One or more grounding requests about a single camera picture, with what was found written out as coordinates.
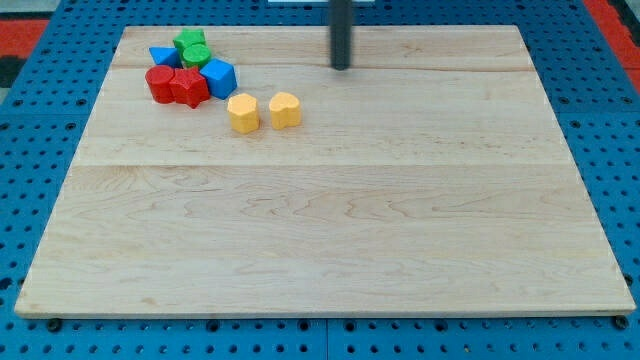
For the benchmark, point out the red star block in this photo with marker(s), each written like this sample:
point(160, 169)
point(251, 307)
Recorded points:
point(189, 86)

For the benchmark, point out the yellow hexagon block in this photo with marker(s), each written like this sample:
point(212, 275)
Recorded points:
point(243, 112)

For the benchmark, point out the blue cube block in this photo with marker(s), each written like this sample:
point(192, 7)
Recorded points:
point(220, 77)

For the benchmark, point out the green cylinder block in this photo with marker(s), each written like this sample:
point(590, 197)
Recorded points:
point(197, 55)

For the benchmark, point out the yellow heart block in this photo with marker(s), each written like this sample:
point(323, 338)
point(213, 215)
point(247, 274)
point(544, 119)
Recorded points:
point(285, 110)

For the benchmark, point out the green star block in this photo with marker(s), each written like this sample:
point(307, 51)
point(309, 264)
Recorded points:
point(188, 37)

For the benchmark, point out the light wooden board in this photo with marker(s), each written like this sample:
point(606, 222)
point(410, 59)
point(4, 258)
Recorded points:
point(431, 179)

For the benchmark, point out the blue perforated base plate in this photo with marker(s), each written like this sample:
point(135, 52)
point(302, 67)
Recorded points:
point(49, 103)

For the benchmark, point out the blue triangle block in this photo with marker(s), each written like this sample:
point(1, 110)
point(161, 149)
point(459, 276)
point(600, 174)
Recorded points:
point(169, 56)

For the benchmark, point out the red cylinder block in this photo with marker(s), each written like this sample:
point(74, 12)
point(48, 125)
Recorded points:
point(158, 79)

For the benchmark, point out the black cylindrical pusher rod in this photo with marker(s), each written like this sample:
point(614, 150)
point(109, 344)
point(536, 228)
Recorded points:
point(340, 33)

